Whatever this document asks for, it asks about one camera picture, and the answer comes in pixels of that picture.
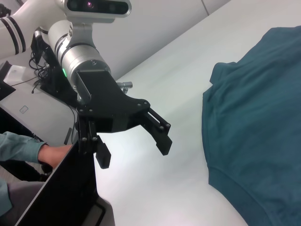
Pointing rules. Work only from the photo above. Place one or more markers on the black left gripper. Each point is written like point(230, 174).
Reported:
point(110, 106)

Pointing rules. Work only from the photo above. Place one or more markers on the teal blue t-shirt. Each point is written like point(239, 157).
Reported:
point(254, 117)

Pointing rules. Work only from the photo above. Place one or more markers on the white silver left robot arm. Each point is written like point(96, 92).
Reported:
point(80, 56)

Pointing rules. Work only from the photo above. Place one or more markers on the green sleeved person forearm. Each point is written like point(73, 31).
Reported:
point(21, 147)

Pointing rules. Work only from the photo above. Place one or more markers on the bare person hand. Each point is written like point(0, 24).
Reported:
point(53, 155)

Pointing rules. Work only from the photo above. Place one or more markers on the small dark stick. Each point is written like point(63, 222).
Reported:
point(68, 135)

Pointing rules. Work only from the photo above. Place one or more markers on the black computer monitor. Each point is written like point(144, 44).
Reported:
point(70, 188)

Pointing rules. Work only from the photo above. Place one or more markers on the seated person body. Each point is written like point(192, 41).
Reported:
point(23, 200)

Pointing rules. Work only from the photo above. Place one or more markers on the small white box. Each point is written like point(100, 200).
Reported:
point(15, 74)

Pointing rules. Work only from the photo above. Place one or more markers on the flat black device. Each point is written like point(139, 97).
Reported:
point(5, 82)

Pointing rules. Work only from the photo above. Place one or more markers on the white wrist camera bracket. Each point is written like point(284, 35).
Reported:
point(82, 33)

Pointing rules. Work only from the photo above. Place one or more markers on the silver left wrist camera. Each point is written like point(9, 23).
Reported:
point(103, 13)

